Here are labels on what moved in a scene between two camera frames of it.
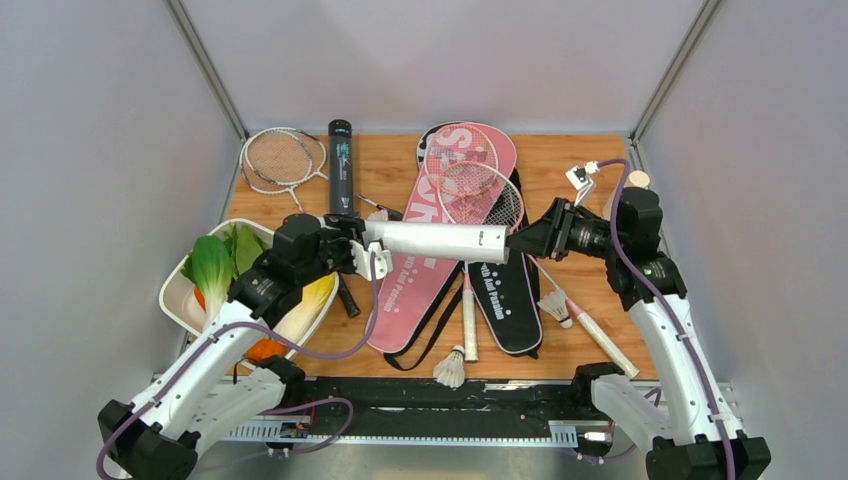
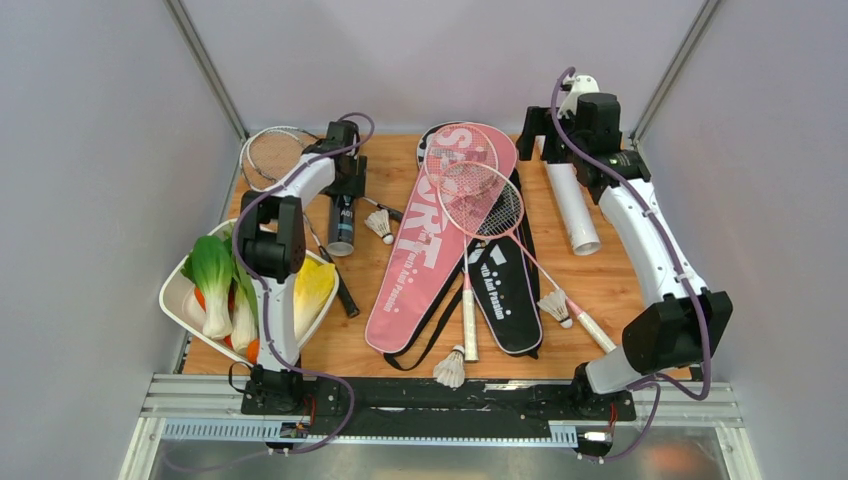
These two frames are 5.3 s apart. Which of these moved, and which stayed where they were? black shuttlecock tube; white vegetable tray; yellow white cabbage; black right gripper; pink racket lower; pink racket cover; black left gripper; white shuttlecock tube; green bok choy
Moved: white shuttlecock tube; black shuttlecock tube; black left gripper; black right gripper
Stayed: white vegetable tray; yellow white cabbage; pink racket cover; pink racket lower; green bok choy
